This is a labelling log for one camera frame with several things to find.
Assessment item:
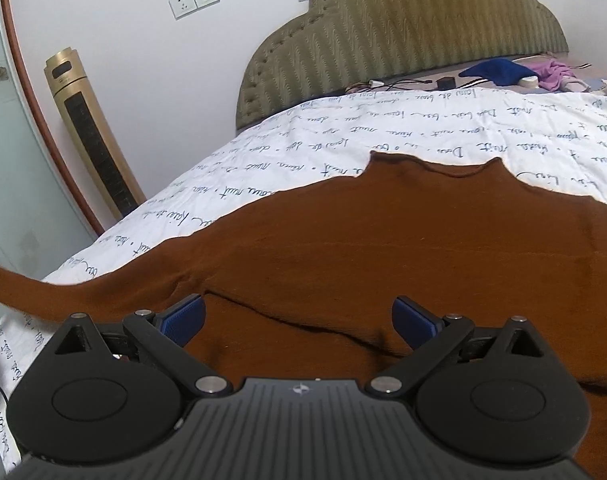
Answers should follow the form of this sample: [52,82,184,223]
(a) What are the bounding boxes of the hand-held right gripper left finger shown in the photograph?
[54,294,232,400]

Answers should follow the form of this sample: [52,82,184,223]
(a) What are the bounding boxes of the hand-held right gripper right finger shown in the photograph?
[364,296,547,400]

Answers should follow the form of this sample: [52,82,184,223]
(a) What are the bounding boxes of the brown knit sweater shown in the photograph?
[0,150,607,401]

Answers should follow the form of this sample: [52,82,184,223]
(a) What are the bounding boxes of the frosted glass door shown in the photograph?
[0,0,97,271]

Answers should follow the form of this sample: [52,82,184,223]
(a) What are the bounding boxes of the gold tower fan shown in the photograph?
[44,46,147,221]

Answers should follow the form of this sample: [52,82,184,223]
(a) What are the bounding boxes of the white script-printed bed sheet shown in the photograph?
[0,82,607,476]

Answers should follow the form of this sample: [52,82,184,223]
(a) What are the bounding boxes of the dark blue cloth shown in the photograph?
[458,58,521,87]

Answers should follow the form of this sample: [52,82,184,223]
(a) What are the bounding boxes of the purple cloth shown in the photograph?
[533,59,589,92]

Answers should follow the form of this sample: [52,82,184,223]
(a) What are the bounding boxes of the olive padded headboard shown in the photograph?
[235,0,570,136]

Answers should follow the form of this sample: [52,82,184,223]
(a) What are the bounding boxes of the red-brown door frame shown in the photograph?
[0,0,104,235]

